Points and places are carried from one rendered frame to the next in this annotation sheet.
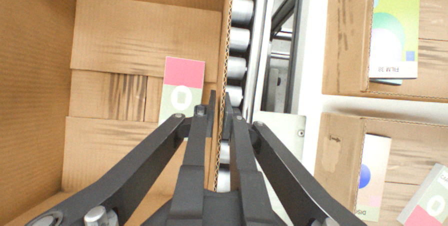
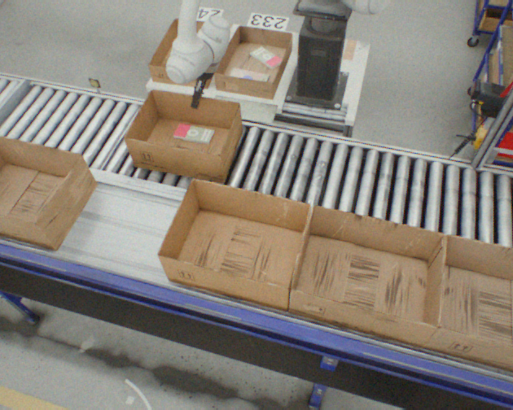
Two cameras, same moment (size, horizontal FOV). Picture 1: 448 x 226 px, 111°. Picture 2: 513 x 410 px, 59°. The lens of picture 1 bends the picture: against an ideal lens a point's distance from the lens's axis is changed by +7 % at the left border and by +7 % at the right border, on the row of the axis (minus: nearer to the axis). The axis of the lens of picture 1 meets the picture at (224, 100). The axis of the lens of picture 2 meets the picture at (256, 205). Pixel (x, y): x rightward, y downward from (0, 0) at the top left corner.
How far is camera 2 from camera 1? 183 cm
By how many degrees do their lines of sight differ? 31
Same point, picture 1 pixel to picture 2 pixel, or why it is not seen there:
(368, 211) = (264, 77)
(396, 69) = not seen: hidden behind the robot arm
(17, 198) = (214, 170)
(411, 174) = (252, 63)
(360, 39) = not seen: hidden behind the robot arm
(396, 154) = (242, 66)
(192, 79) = (186, 128)
